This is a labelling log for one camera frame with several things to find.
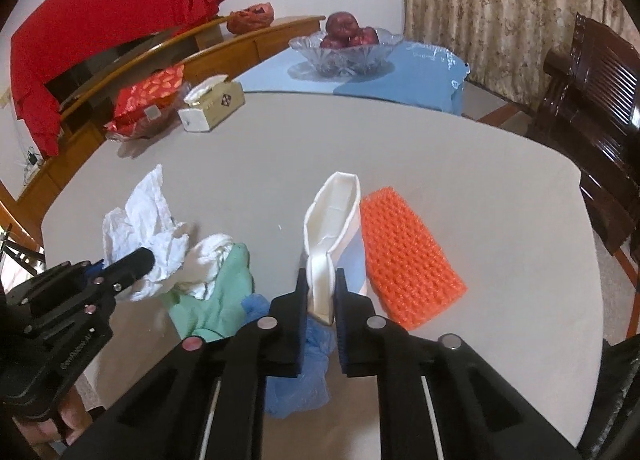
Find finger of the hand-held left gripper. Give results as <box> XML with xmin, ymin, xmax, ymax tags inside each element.
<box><xmin>76</xmin><ymin>247</ymin><xmax>157</xmax><ymax>317</ymax></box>

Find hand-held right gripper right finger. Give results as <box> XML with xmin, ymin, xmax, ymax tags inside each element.
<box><xmin>334</xmin><ymin>267</ymin><xmax>583</xmax><ymax>460</ymax></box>

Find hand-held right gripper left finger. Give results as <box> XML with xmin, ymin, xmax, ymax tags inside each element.
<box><xmin>65</xmin><ymin>267</ymin><xmax>308</xmax><ymax>460</ymax></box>

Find white tissue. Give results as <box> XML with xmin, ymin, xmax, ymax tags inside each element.
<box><xmin>102</xmin><ymin>163</ymin><xmax>197</xmax><ymax>302</ymax></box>

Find white and blue medicine box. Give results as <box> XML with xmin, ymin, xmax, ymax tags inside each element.
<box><xmin>303</xmin><ymin>171</ymin><xmax>371</xmax><ymax>326</ymax></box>

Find person's left hand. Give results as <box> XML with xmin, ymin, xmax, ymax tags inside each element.
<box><xmin>15</xmin><ymin>385</ymin><xmax>96</xmax><ymax>447</ymax></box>

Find thin bluish plastic bag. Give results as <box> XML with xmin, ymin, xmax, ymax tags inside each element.
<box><xmin>240</xmin><ymin>293</ymin><xmax>337</xmax><ymax>420</ymax></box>

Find green cloth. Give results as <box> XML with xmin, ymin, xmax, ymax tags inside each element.
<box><xmin>161</xmin><ymin>241</ymin><xmax>256</xmax><ymax>341</ymax></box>

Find large orange foam net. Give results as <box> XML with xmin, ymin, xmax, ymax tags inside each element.
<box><xmin>359</xmin><ymin>187</ymin><xmax>469</xmax><ymax>331</ymax></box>

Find black metal stand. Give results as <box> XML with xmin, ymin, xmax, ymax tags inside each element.
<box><xmin>0</xmin><ymin>226</ymin><xmax>46</xmax><ymax>271</ymax></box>

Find glass candy dish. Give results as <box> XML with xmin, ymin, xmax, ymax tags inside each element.
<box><xmin>104</xmin><ymin>83</ymin><xmax>193</xmax><ymax>142</ymax></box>

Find red printed packet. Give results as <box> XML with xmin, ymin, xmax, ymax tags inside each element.
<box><xmin>111</xmin><ymin>85</ymin><xmax>176</xmax><ymax>133</ymax></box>
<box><xmin>131</xmin><ymin>64</ymin><xmax>187</xmax><ymax>106</ymax></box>

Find tissue box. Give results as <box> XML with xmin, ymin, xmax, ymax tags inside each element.
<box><xmin>177</xmin><ymin>74</ymin><xmax>246</xmax><ymax>133</ymax></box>

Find black television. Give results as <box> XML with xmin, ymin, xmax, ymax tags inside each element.
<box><xmin>44</xmin><ymin>33</ymin><xmax>173</xmax><ymax>104</ymax></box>

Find red cloth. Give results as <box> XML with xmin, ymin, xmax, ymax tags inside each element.
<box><xmin>10</xmin><ymin>0</ymin><xmax>232</xmax><ymax>158</ymax></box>

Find light blue table cloth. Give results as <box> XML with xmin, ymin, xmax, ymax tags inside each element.
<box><xmin>235</xmin><ymin>40</ymin><xmax>471</xmax><ymax>116</ymax></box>

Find wooden television cabinet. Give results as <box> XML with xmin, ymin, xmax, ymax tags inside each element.
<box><xmin>15</xmin><ymin>15</ymin><xmax>326</xmax><ymax>206</ymax></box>

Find red plastic bag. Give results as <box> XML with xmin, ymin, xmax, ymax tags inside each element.
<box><xmin>226</xmin><ymin>2</ymin><xmax>276</xmax><ymax>34</ymax></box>

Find glass fruit bowl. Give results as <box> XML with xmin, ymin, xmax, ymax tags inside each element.
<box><xmin>288</xmin><ymin>28</ymin><xmax>405</xmax><ymax>78</ymax></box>

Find dark wooden armchair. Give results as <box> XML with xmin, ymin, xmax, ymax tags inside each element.
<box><xmin>527</xmin><ymin>12</ymin><xmax>640</xmax><ymax>291</ymax></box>

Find patterned beige curtain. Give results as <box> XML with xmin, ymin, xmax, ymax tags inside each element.
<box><xmin>402</xmin><ymin>0</ymin><xmax>626</xmax><ymax>106</ymax></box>

